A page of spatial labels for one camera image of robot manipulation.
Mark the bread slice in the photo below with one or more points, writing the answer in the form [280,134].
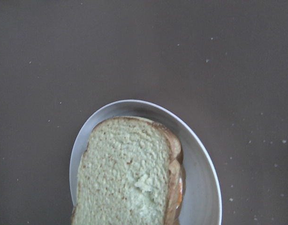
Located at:
[129,174]

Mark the white round plate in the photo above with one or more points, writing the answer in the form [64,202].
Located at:
[202,204]

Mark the fried egg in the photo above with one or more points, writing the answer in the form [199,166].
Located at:
[180,193]

